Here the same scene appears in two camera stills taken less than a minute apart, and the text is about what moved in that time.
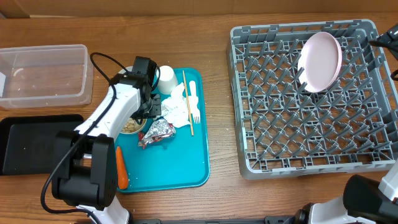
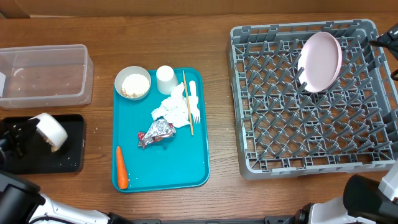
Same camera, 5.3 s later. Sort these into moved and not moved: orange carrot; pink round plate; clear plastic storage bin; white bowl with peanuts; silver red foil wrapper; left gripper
Moved: left gripper; white bowl with peanuts
Not moved: pink round plate; silver red foil wrapper; clear plastic storage bin; orange carrot
